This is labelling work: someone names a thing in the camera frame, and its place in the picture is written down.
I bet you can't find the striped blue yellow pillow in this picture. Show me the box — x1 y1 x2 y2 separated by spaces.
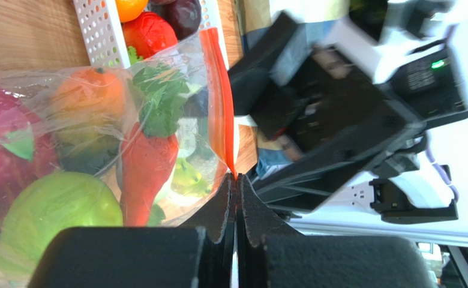
236 0 350 52

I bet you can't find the pink dragon fruit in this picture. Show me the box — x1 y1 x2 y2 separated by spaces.
0 88 59 221

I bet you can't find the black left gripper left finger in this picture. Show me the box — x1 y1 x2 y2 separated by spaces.
29 173 234 287

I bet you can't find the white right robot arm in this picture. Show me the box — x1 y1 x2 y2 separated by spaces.
229 1 468 221

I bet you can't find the white plastic basket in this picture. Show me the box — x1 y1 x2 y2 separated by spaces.
72 0 229 68

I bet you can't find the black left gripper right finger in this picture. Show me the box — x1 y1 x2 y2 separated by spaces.
236 175 436 287

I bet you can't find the green apple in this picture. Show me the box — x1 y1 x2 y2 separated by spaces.
0 172 123 279

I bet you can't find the red tomato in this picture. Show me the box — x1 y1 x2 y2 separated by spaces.
122 11 178 59

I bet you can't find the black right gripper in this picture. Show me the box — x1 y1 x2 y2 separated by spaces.
228 11 425 212

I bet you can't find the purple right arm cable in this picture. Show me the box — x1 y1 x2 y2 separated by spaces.
424 131 458 200

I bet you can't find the orange carrot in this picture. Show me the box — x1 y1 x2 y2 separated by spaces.
120 64 190 227

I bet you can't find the clear orange-zip plastic bag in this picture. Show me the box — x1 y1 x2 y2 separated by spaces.
0 28 237 287

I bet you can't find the dark purple mangosteen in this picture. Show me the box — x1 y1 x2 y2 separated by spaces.
149 0 202 40

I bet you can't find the orange tangerine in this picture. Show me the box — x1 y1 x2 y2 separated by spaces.
50 67 124 123

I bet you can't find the orange green mango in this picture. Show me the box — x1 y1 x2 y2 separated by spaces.
55 121 122 175

